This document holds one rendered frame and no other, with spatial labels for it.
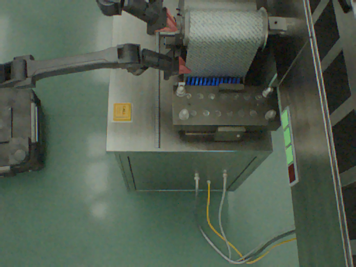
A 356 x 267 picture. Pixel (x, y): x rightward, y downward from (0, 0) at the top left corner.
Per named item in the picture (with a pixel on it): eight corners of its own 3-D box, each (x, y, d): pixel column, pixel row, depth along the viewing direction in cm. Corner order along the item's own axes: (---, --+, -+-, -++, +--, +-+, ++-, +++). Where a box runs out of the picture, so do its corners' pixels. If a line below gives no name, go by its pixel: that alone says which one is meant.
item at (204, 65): (183, 76, 145) (187, 51, 128) (243, 77, 147) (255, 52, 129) (183, 78, 145) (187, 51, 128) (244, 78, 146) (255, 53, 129)
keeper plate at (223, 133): (213, 135, 149) (217, 126, 139) (238, 135, 150) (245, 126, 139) (213, 142, 148) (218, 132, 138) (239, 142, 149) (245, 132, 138)
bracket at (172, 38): (162, 65, 160) (164, 21, 132) (177, 65, 160) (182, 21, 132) (162, 76, 158) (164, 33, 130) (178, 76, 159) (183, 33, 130)
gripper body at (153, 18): (150, 36, 119) (132, 27, 114) (151, 9, 122) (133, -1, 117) (165, 28, 115) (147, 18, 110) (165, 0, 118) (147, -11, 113)
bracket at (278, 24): (266, 19, 126) (268, 15, 124) (284, 19, 126) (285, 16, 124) (268, 32, 124) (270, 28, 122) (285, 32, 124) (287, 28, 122)
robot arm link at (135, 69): (128, 66, 124) (125, 42, 126) (114, 78, 133) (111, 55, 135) (159, 69, 131) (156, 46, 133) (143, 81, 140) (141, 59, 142)
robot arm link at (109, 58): (10, 85, 124) (10, 55, 127) (19, 91, 130) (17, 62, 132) (138, 65, 123) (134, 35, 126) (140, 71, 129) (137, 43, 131)
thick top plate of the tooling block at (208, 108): (172, 92, 148) (172, 85, 142) (272, 93, 150) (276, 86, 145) (172, 130, 142) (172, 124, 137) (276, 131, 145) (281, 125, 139)
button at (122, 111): (114, 104, 152) (113, 102, 150) (131, 105, 153) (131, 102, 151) (113, 121, 150) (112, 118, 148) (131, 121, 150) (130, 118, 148)
